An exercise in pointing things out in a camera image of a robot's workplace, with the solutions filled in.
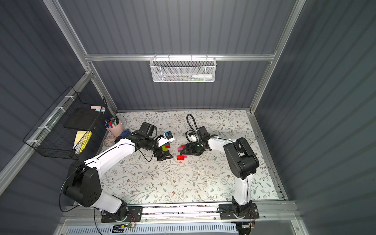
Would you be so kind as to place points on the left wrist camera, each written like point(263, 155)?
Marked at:
point(165, 138)

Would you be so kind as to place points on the black wire wall basket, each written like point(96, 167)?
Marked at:
point(74, 130)

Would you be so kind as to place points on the pink pen cup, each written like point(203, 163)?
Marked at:
point(116, 130)

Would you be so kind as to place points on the blue stapler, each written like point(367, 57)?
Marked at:
point(124, 133)

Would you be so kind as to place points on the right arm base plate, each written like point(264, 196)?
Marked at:
point(232, 211)

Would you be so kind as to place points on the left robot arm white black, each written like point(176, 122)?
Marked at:
point(83, 181)

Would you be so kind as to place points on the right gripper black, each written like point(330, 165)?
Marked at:
point(192, 148)

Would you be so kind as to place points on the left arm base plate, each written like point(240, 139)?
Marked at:
point(123, 215)

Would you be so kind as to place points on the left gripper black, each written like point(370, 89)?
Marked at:
point(160, 151)

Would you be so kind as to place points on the yellow sticky note pad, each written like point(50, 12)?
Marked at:
point(81, 140)

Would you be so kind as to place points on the black notebook in basket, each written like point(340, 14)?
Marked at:
point(82, 119)

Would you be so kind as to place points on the white marker in basket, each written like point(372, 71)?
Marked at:
point(205, 77)

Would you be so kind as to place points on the aluminium rail front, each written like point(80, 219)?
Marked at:
point(213, 212)

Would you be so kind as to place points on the white wire mesh basket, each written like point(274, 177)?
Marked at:
point(180, 71)

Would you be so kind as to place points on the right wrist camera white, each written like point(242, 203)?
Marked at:
point(192, 137)

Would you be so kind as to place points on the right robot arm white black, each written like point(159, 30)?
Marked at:
point(242, 162)

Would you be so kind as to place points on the round tape roll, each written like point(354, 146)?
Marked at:
point(109, 141)

